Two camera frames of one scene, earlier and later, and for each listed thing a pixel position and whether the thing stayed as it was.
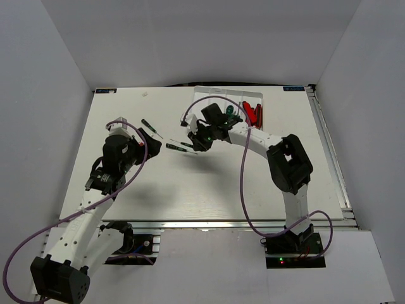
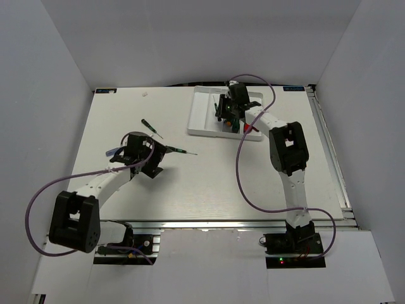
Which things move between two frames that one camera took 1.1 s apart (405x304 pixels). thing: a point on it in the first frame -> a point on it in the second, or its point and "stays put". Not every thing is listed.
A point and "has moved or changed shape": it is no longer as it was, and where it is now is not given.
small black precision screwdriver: x=145 y=122 stays put
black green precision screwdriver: x=183 y=143 has moved or changed shape
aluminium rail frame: x=348 y=222 stays put
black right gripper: x=199 y=144 -> x=221 y=103
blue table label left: x=105 y=90 stays put
